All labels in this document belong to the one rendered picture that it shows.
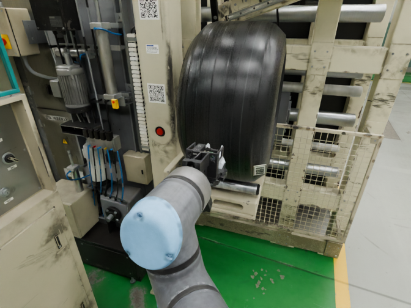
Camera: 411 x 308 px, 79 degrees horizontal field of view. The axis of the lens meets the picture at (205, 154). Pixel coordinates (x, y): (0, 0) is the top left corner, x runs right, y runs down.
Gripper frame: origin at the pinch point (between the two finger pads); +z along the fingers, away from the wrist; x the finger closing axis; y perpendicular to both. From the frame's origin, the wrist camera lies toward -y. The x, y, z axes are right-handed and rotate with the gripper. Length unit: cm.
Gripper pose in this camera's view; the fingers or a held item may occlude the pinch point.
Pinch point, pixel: (217, 159)
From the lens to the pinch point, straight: 67.3
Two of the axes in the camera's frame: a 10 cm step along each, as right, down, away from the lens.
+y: 0.4, -9.3, -3.7
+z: 3.1, -3.4, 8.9
